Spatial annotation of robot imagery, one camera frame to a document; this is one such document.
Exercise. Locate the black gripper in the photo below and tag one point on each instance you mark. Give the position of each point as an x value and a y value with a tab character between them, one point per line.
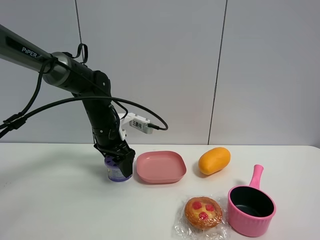
122	153

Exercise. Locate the purple yogurt cup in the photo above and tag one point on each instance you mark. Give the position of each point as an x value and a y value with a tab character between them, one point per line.
113	171

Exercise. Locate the plastic wrapped fruit tart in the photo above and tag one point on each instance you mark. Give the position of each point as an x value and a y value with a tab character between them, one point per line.
201	218

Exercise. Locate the pink saucepan with black interior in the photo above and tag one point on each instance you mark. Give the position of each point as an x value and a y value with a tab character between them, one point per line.
249	209

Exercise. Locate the pink square plate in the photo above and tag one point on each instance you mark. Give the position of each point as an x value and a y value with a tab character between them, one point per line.
160	167

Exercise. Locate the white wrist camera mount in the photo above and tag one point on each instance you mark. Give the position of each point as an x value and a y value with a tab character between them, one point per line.
135	121

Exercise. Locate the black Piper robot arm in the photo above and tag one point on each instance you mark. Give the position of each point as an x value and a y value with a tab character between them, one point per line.
93	88

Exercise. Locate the yellow mango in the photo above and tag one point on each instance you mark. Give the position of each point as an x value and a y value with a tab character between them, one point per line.
214	160

